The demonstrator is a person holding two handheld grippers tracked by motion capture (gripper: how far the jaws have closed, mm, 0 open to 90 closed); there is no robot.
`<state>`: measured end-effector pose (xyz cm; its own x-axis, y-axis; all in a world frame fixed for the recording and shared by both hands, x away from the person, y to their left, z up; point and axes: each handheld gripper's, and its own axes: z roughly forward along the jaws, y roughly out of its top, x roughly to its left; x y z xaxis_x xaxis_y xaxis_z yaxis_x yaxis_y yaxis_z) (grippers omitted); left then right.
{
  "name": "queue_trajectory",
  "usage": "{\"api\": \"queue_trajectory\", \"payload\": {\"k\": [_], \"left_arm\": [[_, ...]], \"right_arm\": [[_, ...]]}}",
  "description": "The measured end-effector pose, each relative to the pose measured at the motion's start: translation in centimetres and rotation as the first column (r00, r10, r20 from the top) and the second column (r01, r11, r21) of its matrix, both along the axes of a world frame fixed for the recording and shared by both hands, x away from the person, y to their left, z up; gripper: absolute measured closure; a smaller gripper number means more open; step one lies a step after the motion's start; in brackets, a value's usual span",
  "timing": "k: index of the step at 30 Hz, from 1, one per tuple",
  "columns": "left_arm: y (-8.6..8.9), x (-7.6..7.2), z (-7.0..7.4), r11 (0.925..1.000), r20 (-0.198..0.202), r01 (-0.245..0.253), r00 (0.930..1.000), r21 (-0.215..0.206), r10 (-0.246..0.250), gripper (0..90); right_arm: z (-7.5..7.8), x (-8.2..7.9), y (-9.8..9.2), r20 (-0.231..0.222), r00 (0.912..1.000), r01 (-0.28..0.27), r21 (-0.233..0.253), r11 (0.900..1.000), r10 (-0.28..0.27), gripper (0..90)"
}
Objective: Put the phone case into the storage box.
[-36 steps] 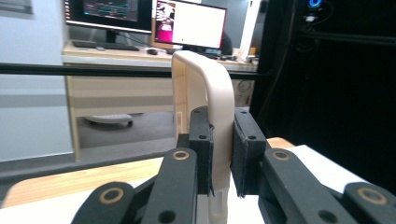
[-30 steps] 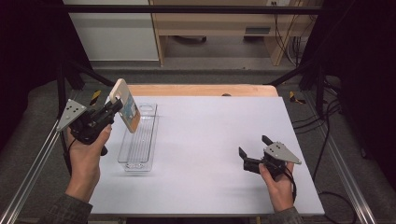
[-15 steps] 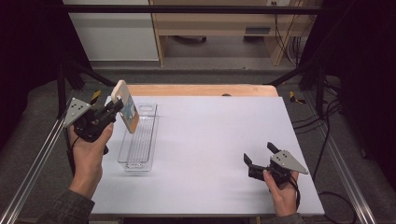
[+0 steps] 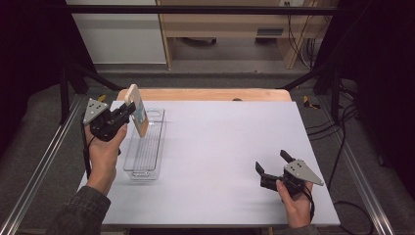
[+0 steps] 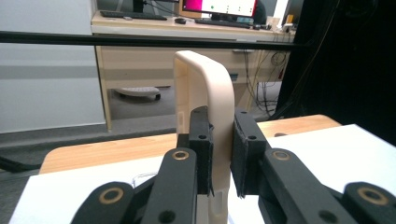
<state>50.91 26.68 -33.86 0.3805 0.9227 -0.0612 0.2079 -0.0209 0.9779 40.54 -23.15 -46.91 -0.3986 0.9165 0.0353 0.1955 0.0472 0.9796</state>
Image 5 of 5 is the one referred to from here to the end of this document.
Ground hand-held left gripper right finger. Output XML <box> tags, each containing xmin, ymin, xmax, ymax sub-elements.
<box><xmin>230</xmin><ymin>106</ymin><xmax>273</xmax><ymax>199</ymax></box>

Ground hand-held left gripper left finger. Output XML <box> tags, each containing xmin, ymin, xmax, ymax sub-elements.
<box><xmin>177</xmin><ymin>105</ymin><xmax>216</xmax><ymax>197</ymax></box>

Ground cream painting-print phone case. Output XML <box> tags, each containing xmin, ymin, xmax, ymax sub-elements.
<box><xmin>172</xmin><ymin>49</ymin><xmax>236</xmax><ymax>224</ymax></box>

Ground white table mat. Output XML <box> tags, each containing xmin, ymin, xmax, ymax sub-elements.
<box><xmin>8</xmin><ymin>123</ymin><xmax>396</xmax><ymax>224</ymax></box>

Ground light wooden desk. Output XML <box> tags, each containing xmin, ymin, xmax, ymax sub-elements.
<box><xmin>91</xmin><ymin>9</ymin><xmax>296</xmax><ymax>133</ymax></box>

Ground black keyboard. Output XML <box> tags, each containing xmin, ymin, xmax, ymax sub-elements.
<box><xmin>193</xmin><ymin>18</ymin><xmax>252</xmax><ymax>30</ymax></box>
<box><xmin>99</xmin><ymin>10</ymin><xmax>168</xmax><ymax>21</ymax></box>

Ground black curtain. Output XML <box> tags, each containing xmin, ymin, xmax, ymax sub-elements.
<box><xmin>275</xmin><ymin>0</ymin><xmax>396</xmax><ymax>147</ymax></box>

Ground computer monitor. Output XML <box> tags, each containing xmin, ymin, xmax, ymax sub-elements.
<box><xmin>181</xmin><ymin>0</ymin><xmax>259</xmax><ymax>19</ymax></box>

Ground bundle of black cables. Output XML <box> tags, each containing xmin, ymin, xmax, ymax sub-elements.
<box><xmin>243</xmin><ymin>50</ymin><xmax>291</xmax><ymax>117</ymax></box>

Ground black floor cable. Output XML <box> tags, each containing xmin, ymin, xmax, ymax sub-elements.
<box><xmin>0</xmin><ymin>154</ymin><xmax>42</xmax><ymax>174</ymax></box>

